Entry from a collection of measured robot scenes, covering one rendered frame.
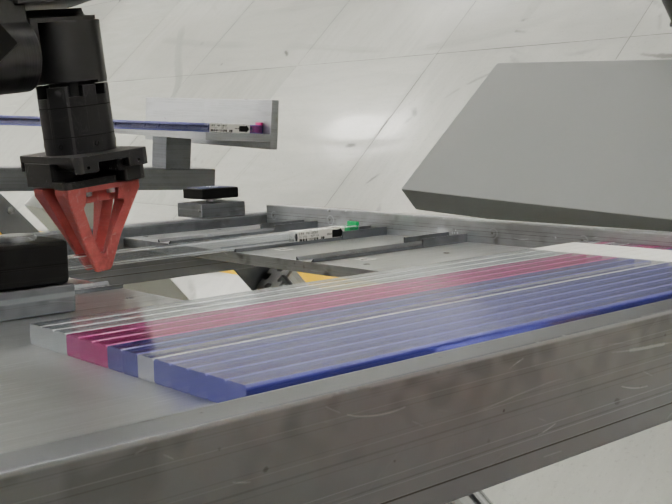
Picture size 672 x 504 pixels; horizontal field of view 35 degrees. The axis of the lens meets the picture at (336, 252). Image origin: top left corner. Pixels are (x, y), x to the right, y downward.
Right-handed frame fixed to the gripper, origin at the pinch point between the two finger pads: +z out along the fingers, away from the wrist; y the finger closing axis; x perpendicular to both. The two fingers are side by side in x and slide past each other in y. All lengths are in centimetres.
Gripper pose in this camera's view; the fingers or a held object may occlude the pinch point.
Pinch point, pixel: (97, 260)
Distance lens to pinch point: 90.4
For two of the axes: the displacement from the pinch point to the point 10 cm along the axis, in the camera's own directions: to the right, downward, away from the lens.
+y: 6.6, 0.8, -7.5
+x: 7.4, -2.0, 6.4
